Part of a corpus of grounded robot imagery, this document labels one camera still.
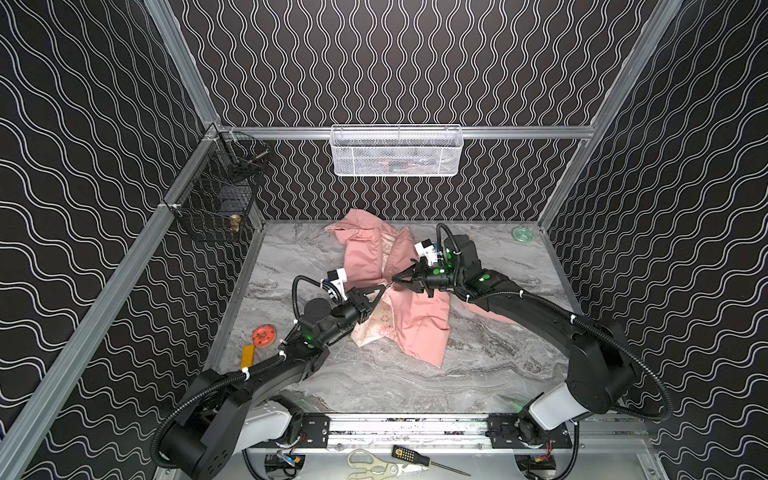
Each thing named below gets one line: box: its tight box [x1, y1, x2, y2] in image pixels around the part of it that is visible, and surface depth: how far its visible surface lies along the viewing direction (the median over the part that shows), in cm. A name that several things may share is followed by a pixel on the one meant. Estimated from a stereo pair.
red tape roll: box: [250, 324, 277, 347], surface depth 90 cm
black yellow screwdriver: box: [391, 445, 472, 477], surface depth 71 cm
